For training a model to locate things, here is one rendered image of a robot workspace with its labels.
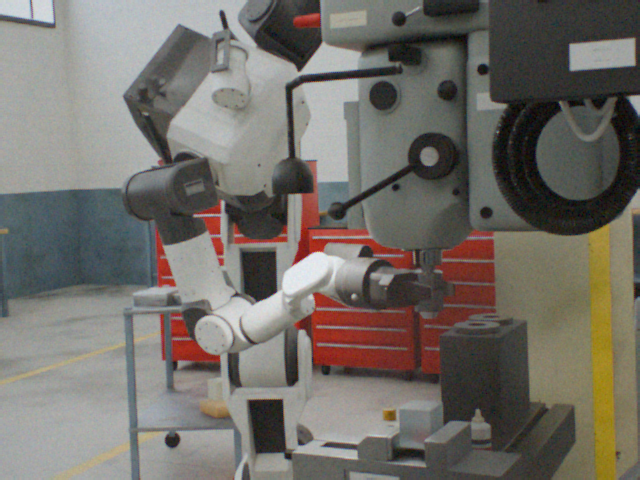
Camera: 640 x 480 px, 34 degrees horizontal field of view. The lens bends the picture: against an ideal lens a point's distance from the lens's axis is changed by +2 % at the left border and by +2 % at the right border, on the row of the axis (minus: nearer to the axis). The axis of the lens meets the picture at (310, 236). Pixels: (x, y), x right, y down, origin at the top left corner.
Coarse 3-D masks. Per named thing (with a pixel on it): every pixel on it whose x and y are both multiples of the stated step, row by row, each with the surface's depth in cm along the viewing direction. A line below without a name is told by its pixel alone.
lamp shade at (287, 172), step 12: (276, 168) 172; (288, 168) 170; (300, 168) 171; (276, 180) 171; (288, 180) 170; (300, 180) 170; (312, 180) 172; (276, 192) 171; (288, 192) 170; (300, 192) 170; (312, 192) 172
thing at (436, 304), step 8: (416, 280) 165; (424, 280) 164; (432, 280) 164; (440, 280) 165; (432, 288) 164; (440, 288) 165; (440, 296) 165; (416, 304) 166; (424, 304) 164; (432, 304) 164; (440, 304) 165
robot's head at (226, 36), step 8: (216, 32) 189; (224, 32) 188; (232, 32) 189; (216, 40) 189; (224, 40) 188; (232, 40) 190; (216, 48) 188; (224, 48) 187; (248, 48) 191; (216, 56) 188; (224, 56) 186; (216, 64) 186; (224, 64) 185; (216, 72) 186
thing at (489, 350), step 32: (480, 320) 209; (512, 320) 211; (448, 352) 200; (480, 352) 197; (512, 352) 204; (448, 384) 201; (480, 384) 198; (512, 384) 204; (448, 416) 201; (512, 416) 204
